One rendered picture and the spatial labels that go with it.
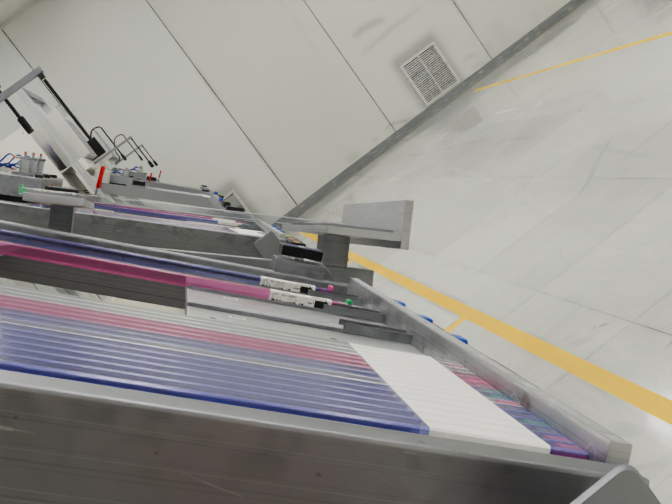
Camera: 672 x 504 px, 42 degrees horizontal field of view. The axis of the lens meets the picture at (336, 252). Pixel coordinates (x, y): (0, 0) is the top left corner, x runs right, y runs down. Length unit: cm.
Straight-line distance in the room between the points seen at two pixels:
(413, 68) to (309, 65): 101
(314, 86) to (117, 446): 824
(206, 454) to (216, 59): 818
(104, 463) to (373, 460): 11
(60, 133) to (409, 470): 518
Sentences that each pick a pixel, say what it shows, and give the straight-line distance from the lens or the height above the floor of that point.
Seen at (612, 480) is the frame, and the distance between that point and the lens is 36.
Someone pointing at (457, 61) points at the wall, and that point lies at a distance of 890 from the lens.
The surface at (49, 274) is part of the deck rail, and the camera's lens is 105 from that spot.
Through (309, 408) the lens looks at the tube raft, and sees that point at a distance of 40.
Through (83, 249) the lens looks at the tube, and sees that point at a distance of 95.
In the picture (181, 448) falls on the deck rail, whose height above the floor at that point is 86.
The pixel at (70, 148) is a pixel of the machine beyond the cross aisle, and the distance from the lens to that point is 550.
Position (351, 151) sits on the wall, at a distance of 859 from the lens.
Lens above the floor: 94
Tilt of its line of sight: 10 degrees down
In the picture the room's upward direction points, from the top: 36 degrees counter-clockwise
